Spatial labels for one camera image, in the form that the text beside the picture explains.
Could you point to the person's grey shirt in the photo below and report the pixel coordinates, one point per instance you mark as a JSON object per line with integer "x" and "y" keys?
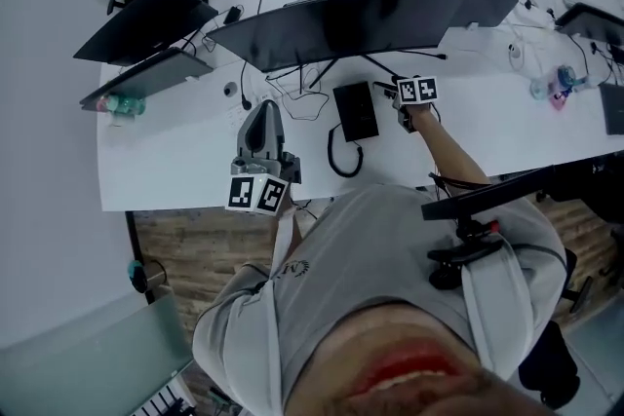
{"x": 370, "y": 258}

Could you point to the clear water bottle teal cap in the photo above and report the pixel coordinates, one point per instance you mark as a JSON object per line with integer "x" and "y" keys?
{"x": 565, "y": 78}

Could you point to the black flat panel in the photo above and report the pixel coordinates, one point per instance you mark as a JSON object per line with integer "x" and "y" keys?
{"x": 487, "y": 195}

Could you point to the white table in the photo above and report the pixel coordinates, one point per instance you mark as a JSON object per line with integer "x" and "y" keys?
{"x": 439, "y": 136}

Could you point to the small grey round puck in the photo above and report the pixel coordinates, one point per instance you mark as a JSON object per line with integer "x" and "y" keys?
{"x": 230, "y": 88}

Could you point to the black monitor stand legs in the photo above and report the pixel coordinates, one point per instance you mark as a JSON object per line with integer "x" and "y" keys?
{"x": 324, "y": 68}

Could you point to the black table leg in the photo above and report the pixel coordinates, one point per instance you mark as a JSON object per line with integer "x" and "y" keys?
{"x": 134, "y": 248}

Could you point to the dark grey laptop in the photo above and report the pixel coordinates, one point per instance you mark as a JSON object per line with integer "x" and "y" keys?
{"x": 615, "y": 109}

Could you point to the black tilted monitor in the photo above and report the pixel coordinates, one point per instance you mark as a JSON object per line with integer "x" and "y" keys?
{"x": 146, "y": 22}

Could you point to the black telephone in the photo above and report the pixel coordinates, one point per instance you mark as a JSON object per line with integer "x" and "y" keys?
{"x": 356, "y": 112}

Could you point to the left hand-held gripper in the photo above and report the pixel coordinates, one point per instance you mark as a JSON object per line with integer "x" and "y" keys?
{"x": 265, "y": 168}

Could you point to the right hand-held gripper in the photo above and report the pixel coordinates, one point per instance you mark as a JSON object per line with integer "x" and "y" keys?
{"x": 417, "y": 90}

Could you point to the black power adapter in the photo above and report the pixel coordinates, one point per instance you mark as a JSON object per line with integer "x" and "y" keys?
{"x": 232, "y": 14}

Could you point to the frosted glass partition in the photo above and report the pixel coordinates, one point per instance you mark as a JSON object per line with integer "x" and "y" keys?
{"x": 83, "y": 355}

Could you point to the large black curved monitor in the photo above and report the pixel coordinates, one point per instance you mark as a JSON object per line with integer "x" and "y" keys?
{"x": 351, "y": 24}

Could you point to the black swivel chair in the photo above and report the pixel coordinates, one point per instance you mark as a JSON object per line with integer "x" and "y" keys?
{"x": 551, "y": 365}

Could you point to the person's right forearm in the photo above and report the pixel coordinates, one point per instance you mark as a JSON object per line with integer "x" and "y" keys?
{"x": 451, "y": 146}

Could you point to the person's face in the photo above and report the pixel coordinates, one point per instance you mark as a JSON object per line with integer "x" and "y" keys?
{"x": 439, "y": 380}

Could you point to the pink small object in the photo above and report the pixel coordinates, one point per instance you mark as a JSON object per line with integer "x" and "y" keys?
{"x": 558, "y": 101}

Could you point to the green plastic bottle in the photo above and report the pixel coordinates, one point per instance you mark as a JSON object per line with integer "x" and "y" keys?
{"x": 122, "y": 104}

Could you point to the teal and black object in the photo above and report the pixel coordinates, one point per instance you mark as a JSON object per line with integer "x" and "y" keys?
{"x": 136, "y": 275}

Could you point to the black clamp with red button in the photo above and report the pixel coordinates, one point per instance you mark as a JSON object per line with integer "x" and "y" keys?
{"x": 463, "y": 253}

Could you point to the dark grey flat monitor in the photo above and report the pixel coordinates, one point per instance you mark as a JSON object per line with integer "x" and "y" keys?
{"x": 151, "y": 75}

